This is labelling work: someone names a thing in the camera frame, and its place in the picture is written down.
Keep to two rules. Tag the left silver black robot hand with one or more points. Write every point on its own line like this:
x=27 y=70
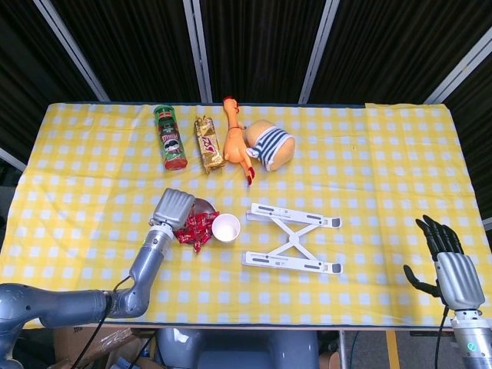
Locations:
x=175 y=209

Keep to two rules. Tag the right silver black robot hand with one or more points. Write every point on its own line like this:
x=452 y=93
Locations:
x=459 y=280

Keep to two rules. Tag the white paper cup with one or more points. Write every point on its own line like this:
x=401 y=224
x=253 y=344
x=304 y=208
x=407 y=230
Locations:
x=227 y=228

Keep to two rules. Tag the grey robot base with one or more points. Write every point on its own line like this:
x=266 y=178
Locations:
x=238 y=350

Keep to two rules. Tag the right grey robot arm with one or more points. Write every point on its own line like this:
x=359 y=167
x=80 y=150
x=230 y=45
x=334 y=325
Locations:
x=473 y=346

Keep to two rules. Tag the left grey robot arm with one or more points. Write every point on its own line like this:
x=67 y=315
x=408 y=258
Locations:
x=150 y=250

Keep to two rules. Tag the round metal plate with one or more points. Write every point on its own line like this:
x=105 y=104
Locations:
x=203 y=205

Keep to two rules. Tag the red wrapped candy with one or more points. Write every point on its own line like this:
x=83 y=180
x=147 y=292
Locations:
x=211 y=216
x=198 y=246

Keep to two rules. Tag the green Pringles can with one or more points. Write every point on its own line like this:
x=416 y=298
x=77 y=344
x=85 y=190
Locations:
x=171 y=142

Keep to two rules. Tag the gold snack package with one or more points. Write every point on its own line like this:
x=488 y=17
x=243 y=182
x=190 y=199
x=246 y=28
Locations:
x=209 y=146

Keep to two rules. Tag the orange rubber chicken toy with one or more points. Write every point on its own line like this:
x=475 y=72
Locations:
x=234 y=146

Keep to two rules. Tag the yellow floor tape strip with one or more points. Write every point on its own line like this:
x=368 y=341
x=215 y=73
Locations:
x=391 y=350

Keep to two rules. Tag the white folding laptop stand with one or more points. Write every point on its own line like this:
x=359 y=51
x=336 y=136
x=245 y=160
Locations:
x=294 y=239

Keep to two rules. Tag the plush toy with striped shirt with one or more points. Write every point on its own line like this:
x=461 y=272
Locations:
x=284 y=150

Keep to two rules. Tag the metal table leg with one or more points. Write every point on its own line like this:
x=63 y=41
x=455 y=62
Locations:
x=342 y=350

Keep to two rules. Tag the brown cardboard box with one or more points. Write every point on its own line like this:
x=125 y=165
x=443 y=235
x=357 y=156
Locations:
x=115 y=342

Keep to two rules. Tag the yellow white checked tablecloth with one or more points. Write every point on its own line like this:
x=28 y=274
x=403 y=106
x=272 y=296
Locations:
x=346 y=173

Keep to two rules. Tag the silver frame post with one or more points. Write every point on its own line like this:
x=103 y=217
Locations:
x=11 y=158
x=198 y=50
x=488 y=224
x=319 y=50
x=72 y=50
x=461 y=75

